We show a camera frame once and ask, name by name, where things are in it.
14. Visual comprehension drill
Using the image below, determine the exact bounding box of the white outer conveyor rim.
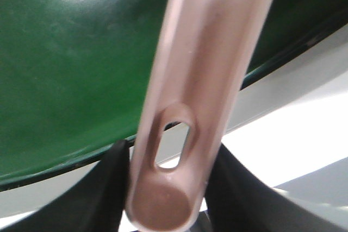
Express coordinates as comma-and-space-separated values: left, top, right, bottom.
1, 25, 347, 231

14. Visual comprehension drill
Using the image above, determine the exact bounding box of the pink hand brush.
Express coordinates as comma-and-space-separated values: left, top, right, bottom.
126, 0, 272, 231

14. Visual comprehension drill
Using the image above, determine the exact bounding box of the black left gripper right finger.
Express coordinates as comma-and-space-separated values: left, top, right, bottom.
204, 145, 345, 231

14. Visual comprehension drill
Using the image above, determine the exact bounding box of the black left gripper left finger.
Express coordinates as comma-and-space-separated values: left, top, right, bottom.
4, 140, 129, 231

